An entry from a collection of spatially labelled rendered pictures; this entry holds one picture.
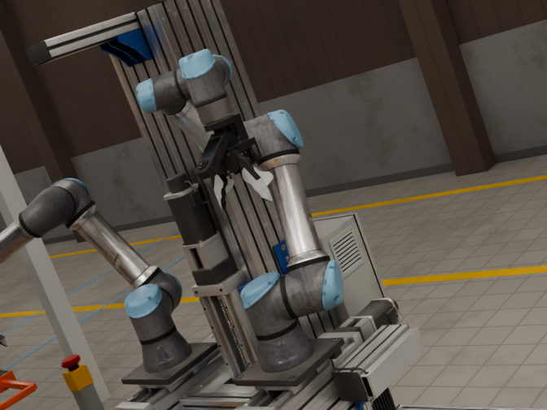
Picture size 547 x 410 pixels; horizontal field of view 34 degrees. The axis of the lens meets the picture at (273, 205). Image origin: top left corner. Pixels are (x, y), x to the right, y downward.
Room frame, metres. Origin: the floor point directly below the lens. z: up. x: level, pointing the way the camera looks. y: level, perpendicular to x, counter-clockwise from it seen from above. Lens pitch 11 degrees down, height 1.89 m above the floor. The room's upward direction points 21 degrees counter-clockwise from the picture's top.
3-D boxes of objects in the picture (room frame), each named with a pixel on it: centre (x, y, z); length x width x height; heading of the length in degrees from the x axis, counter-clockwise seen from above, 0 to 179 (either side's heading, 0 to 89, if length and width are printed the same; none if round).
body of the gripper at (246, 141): (1.95, 0.04, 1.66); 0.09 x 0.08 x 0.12; 136
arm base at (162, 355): (2.59, 0.47, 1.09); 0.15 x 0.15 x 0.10
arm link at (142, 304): (2.59, 0.46, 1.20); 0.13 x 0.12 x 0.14; 167
